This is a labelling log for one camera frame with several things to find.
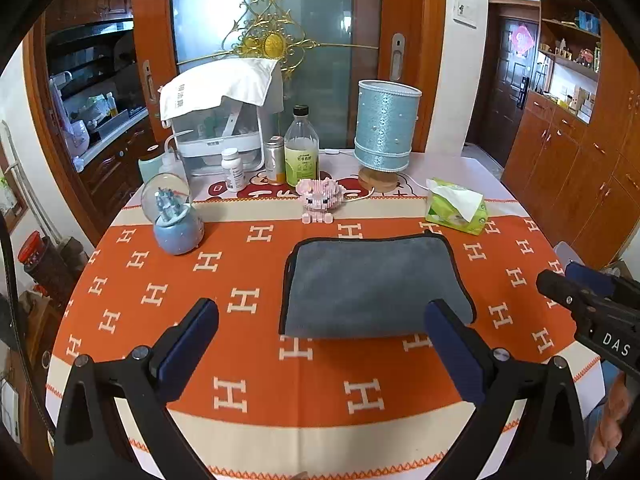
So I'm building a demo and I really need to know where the white countertop appliance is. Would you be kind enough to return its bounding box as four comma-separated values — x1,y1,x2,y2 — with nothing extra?
170,102,266,177

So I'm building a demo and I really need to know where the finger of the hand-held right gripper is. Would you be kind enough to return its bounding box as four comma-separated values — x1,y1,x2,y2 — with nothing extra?
565,261,617,298
537,269,601,313

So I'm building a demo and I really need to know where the white cloth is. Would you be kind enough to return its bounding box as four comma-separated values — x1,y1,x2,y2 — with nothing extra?
159,58,279,122

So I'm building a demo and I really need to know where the pale green container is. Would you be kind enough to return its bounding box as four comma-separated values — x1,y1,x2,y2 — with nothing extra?
138,155,162,186

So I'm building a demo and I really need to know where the blue snow globe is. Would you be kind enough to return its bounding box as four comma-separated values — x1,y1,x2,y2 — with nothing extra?
141,172,204,256

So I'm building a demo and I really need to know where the orange patterned tablecloth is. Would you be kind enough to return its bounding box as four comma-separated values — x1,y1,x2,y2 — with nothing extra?
45,152,601,480

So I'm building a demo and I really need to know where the red lidded jar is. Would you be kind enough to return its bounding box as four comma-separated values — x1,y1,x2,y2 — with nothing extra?
17,230,62,301

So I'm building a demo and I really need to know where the white lamp cable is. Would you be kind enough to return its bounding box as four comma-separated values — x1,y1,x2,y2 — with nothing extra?
320,148,432,202

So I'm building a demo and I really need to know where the white wall switch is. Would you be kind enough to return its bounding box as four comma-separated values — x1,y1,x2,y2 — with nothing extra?
452,0,480,28

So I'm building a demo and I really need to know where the white squeeze bottle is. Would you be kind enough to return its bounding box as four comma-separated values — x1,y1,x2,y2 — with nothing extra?
159,136,189,187

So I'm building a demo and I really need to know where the white pill bottle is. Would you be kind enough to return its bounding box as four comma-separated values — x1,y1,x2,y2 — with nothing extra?
221,148,247,193

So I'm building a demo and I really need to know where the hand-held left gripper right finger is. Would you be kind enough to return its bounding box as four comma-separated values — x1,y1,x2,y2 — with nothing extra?
424,299,588,480

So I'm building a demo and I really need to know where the wooden shelf cabinet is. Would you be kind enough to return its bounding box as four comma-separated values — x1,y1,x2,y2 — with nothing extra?
500,0,640,271

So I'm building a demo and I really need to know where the grey towel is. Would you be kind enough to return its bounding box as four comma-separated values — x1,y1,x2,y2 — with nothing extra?
278,233,477,339

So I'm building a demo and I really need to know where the metal can orange label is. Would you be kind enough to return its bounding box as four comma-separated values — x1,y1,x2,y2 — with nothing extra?
265,136,286,186

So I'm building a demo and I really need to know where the red door decoration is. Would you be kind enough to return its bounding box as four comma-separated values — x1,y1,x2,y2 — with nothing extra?
511,24,534,58

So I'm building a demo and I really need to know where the person's right hand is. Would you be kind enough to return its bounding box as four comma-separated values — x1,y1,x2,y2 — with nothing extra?
590,372,632,466

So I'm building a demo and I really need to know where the pink block pig figure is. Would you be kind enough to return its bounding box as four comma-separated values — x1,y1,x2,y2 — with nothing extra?
295,178,344,224

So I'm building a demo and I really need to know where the glass bottle yellow label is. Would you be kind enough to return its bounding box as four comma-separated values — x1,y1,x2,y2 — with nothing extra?
284,105,321,188

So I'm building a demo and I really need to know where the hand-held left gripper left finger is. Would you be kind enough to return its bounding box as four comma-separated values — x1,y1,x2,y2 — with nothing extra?
52,297,221,480

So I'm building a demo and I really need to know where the dark entrance door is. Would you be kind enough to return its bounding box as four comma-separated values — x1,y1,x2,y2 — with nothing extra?
487,2,541,148

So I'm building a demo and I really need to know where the green tissue pack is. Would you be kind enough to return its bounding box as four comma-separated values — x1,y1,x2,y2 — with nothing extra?
425,178,488,237

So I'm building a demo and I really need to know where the blue table lamp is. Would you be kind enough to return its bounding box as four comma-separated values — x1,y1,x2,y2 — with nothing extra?
354,80,422,193

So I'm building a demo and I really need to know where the glass door gold ornament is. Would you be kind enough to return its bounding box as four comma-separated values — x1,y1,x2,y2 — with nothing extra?
132,0,446,153

